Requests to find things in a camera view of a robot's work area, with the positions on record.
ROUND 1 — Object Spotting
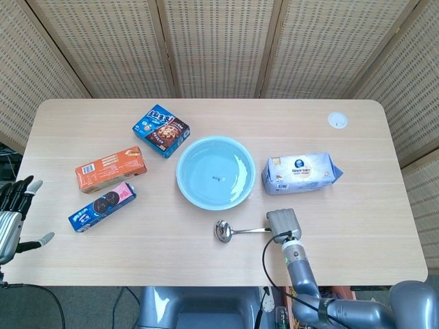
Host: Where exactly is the metal ladle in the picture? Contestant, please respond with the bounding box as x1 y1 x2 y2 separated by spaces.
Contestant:
215 219 272 244

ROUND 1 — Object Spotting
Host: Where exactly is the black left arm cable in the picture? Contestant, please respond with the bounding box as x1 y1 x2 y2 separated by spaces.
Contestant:
0 281 66 329

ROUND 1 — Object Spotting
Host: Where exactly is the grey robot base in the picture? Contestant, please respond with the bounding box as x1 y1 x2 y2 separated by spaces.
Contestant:
136 286 268 329

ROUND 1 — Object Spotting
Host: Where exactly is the green plastic bottle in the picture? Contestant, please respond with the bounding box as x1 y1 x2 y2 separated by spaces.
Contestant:
275 306 289 329

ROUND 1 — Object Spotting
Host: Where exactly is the woven folding screen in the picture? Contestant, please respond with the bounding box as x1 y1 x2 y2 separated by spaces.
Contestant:
0 0 439 285

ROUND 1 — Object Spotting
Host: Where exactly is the blue pink sandwich cookie box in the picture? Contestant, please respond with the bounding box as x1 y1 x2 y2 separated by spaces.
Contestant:
67 181 137 234

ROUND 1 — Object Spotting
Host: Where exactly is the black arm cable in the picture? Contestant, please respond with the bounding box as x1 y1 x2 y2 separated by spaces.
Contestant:
262 230 347 329
0 281 66 329

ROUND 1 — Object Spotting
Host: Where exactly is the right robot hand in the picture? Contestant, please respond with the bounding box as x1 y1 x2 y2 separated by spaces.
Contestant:
264 208 303 245

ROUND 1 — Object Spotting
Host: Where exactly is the white power strip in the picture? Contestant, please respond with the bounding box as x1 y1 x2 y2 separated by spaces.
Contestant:
262 286 276 314

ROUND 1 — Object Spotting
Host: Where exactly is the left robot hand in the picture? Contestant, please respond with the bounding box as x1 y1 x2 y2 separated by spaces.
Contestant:
0 175 56 265

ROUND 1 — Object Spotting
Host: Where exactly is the white cable grommet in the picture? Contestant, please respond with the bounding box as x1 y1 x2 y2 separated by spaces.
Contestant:
327 112 349 130

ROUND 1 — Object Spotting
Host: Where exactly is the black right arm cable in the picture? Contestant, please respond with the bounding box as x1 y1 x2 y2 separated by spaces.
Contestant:
262 230 347 329

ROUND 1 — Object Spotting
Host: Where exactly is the blue chocolate chip cookie box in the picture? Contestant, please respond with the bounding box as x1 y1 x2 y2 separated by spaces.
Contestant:
132 104 191 159

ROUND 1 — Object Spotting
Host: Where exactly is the light blue bowl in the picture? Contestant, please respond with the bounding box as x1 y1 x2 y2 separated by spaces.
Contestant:
176 136 257 211

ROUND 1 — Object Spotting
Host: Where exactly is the orange cracker box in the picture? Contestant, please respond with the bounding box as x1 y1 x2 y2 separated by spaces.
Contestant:
75 146 148 195

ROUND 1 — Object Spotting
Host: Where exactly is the pale blue tissue pack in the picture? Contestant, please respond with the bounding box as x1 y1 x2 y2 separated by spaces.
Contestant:
261 152 345 196

